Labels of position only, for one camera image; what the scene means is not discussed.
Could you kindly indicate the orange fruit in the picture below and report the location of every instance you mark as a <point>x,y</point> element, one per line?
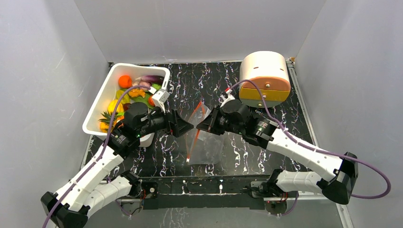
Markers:
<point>125,81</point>

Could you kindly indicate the white plastic bin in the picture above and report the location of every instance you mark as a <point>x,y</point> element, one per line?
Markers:
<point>109,87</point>

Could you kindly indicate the orange maple leaf toy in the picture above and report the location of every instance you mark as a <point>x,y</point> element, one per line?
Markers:
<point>136,93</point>

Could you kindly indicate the purple eggplant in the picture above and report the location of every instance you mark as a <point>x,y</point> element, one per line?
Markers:
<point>153,79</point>

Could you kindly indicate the clear zip bag orange zipper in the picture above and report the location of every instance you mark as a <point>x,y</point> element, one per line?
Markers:
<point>202,147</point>

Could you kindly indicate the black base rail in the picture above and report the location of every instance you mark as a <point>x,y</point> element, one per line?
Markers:
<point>233,191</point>

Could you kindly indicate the toy pineapple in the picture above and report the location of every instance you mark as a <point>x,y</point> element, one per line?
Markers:
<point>105,120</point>

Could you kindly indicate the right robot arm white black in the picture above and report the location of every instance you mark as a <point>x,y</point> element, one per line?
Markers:
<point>329,175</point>

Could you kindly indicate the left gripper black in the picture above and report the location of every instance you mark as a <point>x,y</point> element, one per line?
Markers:
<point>176,126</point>

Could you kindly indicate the red onion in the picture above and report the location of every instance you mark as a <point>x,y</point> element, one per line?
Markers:
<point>145,85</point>

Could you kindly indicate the yellow bell pepper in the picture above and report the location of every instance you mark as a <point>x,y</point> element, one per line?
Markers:
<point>115,106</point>

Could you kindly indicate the green vegetable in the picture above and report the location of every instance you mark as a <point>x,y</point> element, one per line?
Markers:
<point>156,86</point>

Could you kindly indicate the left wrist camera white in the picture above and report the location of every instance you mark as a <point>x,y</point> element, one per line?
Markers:
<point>159,97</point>

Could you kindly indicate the red tomato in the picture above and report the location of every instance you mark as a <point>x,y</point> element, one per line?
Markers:
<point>151,102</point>

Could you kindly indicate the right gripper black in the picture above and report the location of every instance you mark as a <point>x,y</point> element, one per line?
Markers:
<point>215,119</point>

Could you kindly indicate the round drawer cabinet cream orange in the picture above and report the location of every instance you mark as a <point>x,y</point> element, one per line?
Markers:
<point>270,83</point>

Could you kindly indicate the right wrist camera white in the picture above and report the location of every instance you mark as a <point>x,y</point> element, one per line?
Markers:
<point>226,96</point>

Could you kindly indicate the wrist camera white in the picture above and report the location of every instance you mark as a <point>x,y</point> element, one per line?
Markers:
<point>159,97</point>
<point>226,96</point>

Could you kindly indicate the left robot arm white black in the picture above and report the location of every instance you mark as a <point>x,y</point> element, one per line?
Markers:
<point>73,204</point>

